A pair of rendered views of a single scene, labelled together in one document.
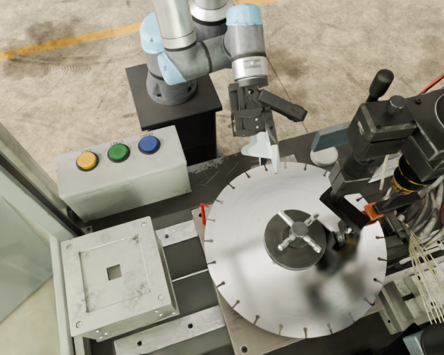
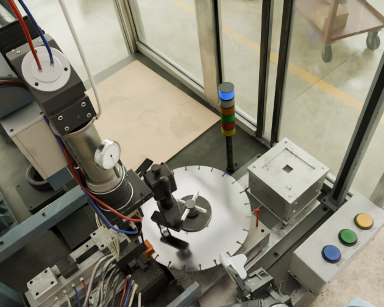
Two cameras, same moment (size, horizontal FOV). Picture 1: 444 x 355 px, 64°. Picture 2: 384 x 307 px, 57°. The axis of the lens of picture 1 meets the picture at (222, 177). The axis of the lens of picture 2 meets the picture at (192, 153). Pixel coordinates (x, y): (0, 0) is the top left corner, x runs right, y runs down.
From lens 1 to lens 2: 78 cm
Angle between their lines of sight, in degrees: 66
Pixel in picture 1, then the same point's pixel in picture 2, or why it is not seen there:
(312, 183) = (191, 255)
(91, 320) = (281, 145)
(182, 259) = (263, 219)
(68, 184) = (360, 201)
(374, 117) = (164, 167)
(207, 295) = not seen: hidden behind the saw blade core
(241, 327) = not seen: hidden behind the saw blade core
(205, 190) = (277, 276)
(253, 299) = (203, 175)
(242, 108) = (269, 289)
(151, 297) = (259, 165)
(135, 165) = (327, 233)
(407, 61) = not seen: outside the picture
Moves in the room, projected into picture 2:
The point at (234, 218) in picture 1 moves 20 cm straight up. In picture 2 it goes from (233, 210) to (231, 169)
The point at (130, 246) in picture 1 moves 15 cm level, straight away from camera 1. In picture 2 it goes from (288, 183) to (339, 201)
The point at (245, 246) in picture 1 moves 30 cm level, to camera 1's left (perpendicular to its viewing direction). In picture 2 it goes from (219, 197) to (309, 160)
